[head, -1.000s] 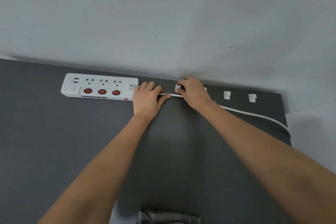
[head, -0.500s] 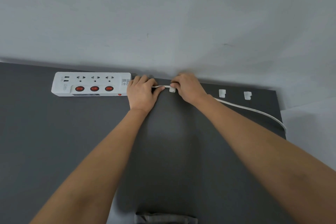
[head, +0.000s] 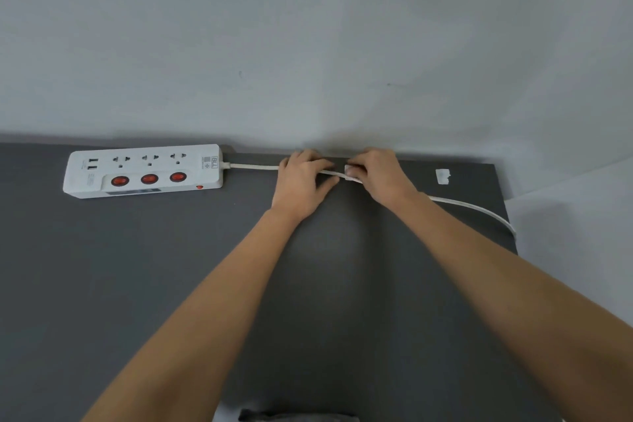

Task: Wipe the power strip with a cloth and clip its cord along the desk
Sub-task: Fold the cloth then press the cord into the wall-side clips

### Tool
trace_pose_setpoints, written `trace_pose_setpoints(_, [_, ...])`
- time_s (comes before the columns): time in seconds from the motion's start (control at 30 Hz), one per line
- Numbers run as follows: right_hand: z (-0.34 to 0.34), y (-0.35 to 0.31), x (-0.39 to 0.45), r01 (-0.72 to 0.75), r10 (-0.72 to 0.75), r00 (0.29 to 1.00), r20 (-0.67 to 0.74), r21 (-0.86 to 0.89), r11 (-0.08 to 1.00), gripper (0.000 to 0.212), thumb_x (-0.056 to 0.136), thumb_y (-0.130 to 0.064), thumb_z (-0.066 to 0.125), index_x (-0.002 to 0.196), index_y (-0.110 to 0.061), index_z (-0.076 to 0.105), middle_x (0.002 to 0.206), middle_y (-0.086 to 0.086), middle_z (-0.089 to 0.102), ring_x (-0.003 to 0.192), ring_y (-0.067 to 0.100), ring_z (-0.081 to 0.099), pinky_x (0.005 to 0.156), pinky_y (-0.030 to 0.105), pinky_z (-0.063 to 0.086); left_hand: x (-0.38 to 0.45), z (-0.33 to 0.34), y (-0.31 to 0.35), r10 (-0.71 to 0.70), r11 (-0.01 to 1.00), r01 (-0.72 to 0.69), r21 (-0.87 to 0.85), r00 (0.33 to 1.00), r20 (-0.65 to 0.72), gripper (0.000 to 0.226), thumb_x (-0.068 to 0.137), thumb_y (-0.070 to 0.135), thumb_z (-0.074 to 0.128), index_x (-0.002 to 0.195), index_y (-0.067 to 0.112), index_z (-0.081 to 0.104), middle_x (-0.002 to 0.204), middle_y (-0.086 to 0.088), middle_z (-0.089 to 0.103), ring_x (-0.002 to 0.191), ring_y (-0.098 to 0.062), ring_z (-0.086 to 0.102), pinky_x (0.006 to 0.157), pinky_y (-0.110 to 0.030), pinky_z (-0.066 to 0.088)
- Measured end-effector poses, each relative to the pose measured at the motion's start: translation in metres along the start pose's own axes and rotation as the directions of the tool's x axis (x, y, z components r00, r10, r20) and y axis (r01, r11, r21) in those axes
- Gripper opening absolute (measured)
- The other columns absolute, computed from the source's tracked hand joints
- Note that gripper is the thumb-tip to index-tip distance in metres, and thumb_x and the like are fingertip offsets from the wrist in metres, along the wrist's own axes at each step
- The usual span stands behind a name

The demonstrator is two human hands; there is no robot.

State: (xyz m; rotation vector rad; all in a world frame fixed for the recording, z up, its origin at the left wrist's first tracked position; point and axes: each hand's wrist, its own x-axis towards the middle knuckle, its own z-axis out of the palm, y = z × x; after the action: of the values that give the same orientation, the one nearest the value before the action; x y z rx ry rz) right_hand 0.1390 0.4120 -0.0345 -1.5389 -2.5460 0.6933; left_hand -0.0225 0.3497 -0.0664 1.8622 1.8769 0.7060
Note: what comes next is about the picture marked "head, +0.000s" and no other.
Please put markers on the person's right forearm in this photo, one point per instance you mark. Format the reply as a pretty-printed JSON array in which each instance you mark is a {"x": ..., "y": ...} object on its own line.
[{"x": 519, "y": 303}]

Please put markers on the person's right thumb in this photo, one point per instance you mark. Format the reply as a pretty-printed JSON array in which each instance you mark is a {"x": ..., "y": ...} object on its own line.
[{"x": 357, "y": 178}]

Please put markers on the person's left thumb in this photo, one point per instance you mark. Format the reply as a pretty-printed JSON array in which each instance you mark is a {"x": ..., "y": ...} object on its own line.
[{"x": 328, "y": 188}]

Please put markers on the person's right hand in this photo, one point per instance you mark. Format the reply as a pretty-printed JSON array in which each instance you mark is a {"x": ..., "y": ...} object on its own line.
[{"x": 388, "y": 177}]

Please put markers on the person's left hand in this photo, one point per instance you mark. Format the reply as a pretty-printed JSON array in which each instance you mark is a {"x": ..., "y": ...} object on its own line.
[{"x": 296, "y": 191}]

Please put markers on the white power strip red switches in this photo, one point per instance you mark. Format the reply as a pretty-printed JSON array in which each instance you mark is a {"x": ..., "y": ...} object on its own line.
[{"x": 143, "y": 171}]

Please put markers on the person's left forearm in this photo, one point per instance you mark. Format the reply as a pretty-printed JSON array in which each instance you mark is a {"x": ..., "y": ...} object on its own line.
[{"x": 198, "y": 332}]

